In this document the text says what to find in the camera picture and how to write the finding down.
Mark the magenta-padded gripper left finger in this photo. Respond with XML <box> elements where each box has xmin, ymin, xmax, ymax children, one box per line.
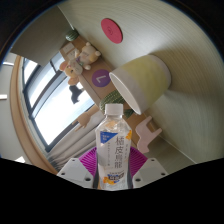
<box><xmin>56</xmin><ymin>146</ymin><xmax>99</xmax><ymax>189</ymax></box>

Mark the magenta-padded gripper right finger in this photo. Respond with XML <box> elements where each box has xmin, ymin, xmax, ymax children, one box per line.
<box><xmin>128</xmin><ymin>146</ymin><xmax>169</xmax><ymax>189</ymax></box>

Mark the clear plastic drink bottle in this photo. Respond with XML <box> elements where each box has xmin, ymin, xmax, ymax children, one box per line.
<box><xmin>94</xmin><ymin>103</ymin><xmax>133</xmax><ymax>191</ymax></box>

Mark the grey pleated curtain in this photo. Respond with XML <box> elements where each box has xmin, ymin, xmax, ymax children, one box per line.
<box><xmin>46</xmin><ymin>109</ymin><xmax>101</xmax><ymax>171</ymax></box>

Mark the grey desk partition panel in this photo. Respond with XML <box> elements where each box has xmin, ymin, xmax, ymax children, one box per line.
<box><xmin>146</xmin><ymin>131</ymin><xmax>201</xmax><ymax>166</ymax></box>
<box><xmin>9</xmin><ymin>13</ymin><xmax>73</xmax><ymax>68</ymax></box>

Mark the pink toy horse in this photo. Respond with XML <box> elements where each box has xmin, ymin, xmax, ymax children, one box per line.
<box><xmin>135</xmin><ymin>115</ymin><xmax>163</xmax><ymax>154</ymax></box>

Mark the dark-framed window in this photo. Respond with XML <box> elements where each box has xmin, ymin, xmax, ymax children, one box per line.
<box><xmin>21</xmin><ymin>51</ymin><xmax>96</xmax><ymax>153</ymax></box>

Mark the pale yellow white cup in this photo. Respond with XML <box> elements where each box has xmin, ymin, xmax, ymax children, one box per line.
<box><xmin>108</xmin><ymin>54</ymin><xmax>172</xmax><ymax>116</ymax></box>

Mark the purple round number sign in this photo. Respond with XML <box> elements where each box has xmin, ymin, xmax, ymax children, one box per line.
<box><xmin>91</xmin><ymin>69</ymin><xmax>112</xmax><ymax>88</ymax></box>

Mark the beige plush mouse toy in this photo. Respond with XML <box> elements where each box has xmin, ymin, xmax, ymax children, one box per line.
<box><xmin>59</xmin><ymin>41</ymin><xmax>102</xmax><ymax>86</ymax></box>

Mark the round green cactus ornament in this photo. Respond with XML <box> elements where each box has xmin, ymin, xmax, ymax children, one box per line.
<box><xmin>65</xmin><ymin>28</ymin><xmax>80</xmax><ymax>42</ymax></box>

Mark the flat round red coaster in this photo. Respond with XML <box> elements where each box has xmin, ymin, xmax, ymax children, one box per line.
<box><xmin>100</xmin><ymin>17</ymin><xmax>124</xmax><ymax>45</ymax></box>

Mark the white wall socket plate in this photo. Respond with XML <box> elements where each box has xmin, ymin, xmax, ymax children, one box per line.
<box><xmin>62</xmin><ymin>43</ymin><xmax>76</xmax><ymax>54</ymax></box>

